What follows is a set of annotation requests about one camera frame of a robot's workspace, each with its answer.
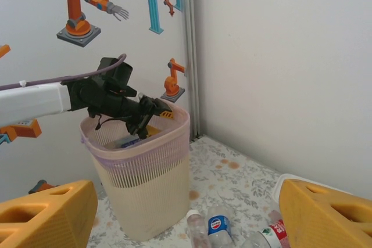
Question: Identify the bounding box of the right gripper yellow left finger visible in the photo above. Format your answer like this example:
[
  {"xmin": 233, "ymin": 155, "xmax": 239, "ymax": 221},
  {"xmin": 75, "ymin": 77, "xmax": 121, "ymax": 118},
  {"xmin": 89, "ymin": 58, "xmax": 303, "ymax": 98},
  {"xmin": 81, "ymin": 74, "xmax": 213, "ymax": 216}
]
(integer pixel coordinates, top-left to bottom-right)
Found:
[{"xmin": 0, "ymin": 179, "xmax": 98, "ymax": 248}]

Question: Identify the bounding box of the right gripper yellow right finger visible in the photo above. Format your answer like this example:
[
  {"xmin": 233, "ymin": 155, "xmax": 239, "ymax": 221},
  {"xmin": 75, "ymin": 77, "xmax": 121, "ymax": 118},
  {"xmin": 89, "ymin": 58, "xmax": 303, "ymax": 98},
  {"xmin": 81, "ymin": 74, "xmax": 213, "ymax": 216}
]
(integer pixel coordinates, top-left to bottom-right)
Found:
[{"xmin": 278, "ymin": 178, "xmax": 372, "ymax": 248}]

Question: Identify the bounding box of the clear bottle light blue label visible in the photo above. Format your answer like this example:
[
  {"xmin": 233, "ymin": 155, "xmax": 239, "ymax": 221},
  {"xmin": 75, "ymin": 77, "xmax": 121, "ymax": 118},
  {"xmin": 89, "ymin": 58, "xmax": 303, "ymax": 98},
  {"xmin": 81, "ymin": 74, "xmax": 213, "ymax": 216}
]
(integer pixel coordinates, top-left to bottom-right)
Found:
[{"xmin": 119, "ymin": 135, "xmax": 142, "ymax": 149}]

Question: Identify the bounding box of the clear bottle red label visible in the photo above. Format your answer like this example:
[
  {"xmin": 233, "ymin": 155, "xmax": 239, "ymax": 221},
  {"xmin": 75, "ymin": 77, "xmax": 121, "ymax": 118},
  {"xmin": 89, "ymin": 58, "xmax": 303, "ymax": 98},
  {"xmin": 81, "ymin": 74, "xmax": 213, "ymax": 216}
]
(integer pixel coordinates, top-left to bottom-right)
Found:
[{"xmin": 241, "ymin": 209, "xmax": 291, "ymax": 248}]

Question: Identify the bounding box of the clear pinkish bottle white cap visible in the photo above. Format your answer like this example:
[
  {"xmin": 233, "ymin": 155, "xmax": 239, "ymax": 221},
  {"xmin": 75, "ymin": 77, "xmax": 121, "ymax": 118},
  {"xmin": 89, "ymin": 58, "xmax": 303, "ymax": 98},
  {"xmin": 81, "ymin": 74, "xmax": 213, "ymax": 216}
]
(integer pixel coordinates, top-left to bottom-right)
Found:
[{"xmin": 185, "ymin": 209, "xmax": 213, "ymax": 248}]

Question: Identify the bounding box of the clear bottle Pepsi label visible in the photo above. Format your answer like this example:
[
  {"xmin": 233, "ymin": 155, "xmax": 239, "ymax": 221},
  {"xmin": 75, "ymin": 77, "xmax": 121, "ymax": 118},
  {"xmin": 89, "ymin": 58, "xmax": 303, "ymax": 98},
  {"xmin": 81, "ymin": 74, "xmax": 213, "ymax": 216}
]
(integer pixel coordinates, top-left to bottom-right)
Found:
[{"xmin": 207, "ymin": 204, "xmax": 235, "ymax": 248}]

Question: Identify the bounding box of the beige mesh bin pink bag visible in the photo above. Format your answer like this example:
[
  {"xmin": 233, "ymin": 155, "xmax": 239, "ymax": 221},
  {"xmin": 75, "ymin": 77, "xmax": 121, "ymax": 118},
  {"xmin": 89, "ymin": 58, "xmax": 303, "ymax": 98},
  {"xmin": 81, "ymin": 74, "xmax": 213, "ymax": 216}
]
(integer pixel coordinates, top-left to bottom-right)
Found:
[{"xmin": 80, "ymin": 105, "xmax": 192, "ymax": 242}]

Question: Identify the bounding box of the white pink tissue box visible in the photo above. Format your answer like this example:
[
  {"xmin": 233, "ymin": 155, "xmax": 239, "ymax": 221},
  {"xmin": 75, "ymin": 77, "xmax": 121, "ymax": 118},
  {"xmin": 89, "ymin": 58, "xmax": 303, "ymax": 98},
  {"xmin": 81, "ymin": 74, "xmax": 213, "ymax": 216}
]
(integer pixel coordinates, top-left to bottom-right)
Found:
[{"xmin": 272, "ymin": 172, "xmax": 354, "ymax": 202}]

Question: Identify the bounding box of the aluminium frame post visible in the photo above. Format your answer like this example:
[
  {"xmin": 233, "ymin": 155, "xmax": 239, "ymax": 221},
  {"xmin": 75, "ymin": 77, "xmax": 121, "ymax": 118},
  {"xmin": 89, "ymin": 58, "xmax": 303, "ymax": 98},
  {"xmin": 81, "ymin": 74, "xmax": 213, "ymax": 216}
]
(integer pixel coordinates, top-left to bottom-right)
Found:
[{"xmin": 181, "ymin": 0, "xmax": 203, "ymax": 140}]

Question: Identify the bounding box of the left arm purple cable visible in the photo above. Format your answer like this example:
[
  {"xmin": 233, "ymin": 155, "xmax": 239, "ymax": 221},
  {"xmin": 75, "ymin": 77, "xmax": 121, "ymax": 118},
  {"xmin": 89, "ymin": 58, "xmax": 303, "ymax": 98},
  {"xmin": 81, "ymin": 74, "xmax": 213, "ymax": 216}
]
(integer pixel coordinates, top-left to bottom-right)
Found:
[{"xmin": 0, "ymin": 53, "xmax": 128, "ymax": 91}]

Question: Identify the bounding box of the orange blue machine wall sticker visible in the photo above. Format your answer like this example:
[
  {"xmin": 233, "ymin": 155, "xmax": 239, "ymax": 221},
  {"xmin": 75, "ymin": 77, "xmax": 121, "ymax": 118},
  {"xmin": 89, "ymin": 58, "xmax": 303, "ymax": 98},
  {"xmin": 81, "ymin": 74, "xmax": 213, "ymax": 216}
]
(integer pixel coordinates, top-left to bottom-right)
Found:
[{"xmin": 0, "ymin": 118, "xmax": 43, "ymax": 146}]

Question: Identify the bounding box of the teal gantry wall sticker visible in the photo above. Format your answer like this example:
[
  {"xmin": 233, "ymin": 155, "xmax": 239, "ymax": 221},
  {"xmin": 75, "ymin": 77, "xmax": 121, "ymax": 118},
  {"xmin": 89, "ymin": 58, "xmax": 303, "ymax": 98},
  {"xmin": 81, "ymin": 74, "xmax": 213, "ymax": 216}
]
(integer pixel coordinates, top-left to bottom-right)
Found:
[{"xmin": 146, "ymin": 0, "xmax": 184, "ymax": 34}]

